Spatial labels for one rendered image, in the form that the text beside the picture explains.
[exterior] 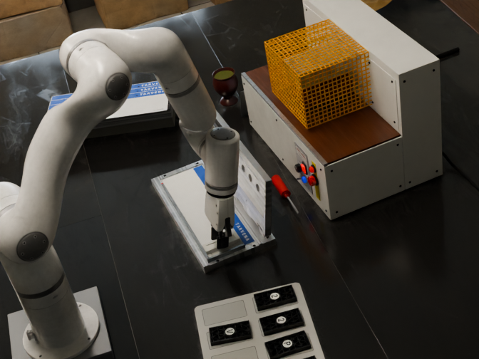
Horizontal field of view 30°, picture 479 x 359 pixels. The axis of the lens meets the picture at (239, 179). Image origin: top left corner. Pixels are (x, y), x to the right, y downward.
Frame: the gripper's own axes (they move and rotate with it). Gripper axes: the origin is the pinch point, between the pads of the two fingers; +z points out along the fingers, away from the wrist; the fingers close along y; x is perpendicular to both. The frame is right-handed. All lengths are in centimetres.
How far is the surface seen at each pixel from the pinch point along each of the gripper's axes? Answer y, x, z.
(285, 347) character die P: 40.8, 0.3, 2.8
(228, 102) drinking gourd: -64, 28, -2
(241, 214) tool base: -8.2, 9.8, 0.6
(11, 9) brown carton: -328, -1, 66
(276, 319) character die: 31.9, 2.0, 2.4
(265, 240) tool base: 4.7, 11.1, 0.6
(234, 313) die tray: 23.8, -5.2, 5.1
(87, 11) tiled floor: -357, 51, 86
